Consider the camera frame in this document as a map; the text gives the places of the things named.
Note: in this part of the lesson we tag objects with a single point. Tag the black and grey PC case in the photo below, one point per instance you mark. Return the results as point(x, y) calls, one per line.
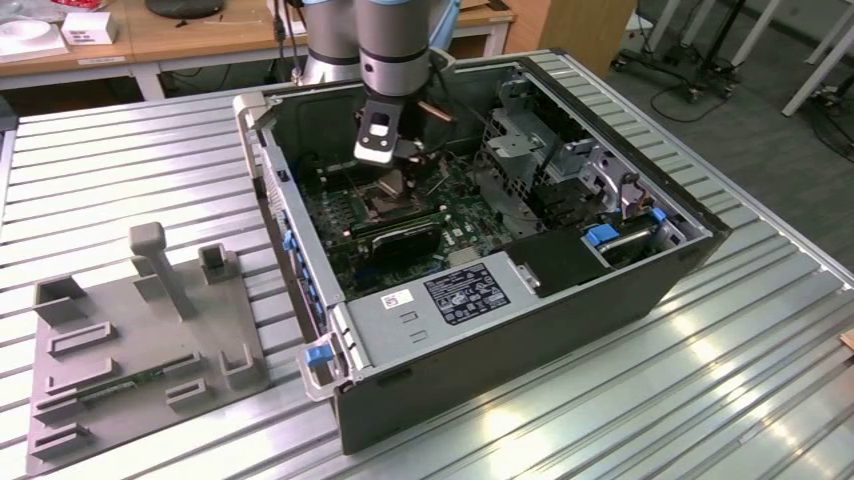
point(500, 380)

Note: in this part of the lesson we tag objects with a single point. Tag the wooden cabinet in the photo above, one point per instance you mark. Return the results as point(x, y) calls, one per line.
point(580, 35)

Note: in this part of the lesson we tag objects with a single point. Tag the green motherboard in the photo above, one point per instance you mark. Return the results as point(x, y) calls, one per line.
point(480, 220)

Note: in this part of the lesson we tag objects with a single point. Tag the grey parts rack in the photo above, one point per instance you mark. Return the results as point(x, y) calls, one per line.
point(153, 340)

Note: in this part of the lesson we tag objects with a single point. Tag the red packet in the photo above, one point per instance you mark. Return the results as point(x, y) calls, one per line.
point(80, 4)

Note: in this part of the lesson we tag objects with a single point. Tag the wooden desk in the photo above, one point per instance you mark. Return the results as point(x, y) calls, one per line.
point(213, 35)

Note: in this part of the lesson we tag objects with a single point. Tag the silver CPU chip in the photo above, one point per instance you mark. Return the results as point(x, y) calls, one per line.
point(391, 183)

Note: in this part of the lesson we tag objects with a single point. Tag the CPU socket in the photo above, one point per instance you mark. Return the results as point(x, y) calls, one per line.
point(389, 210)

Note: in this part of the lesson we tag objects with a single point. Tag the blue case latch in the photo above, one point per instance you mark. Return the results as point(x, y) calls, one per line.
point(316, 356)

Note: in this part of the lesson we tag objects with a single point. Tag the small wooden block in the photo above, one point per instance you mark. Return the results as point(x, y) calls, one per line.
point(847, 342)

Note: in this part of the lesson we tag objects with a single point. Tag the small blue clip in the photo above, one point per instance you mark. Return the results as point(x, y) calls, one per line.
point(658, 216)

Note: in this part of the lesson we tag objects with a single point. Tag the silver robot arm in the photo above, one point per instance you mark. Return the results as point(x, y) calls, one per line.
point(393, 60)

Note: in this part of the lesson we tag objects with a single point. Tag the white cardboard box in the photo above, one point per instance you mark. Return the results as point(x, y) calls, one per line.
point(86, 27)

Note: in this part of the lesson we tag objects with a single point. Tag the green RAM stick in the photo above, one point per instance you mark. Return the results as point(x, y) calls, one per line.
point(116, 387)

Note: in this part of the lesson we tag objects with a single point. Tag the metal drive cage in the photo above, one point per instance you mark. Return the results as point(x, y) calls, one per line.
point(513, 145)

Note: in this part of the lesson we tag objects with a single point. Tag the black wheeled stand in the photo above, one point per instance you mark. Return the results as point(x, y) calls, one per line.
point(718, 40)

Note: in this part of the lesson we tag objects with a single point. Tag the black round stand base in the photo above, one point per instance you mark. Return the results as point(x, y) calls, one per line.
point(182, 6)

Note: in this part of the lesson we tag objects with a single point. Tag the black graphics card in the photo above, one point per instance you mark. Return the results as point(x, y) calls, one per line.
point(403, 245)

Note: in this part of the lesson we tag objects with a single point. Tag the grey power supply unit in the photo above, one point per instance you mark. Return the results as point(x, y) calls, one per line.
point(400, 330)

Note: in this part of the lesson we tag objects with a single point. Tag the blue disk carrier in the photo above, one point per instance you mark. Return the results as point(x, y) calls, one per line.
point(599, 235)

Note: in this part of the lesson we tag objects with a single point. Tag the white table frame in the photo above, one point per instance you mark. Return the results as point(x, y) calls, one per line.
point(811, 80)

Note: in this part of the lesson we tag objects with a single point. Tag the white round plate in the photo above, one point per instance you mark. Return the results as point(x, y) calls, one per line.
point(26, 35)

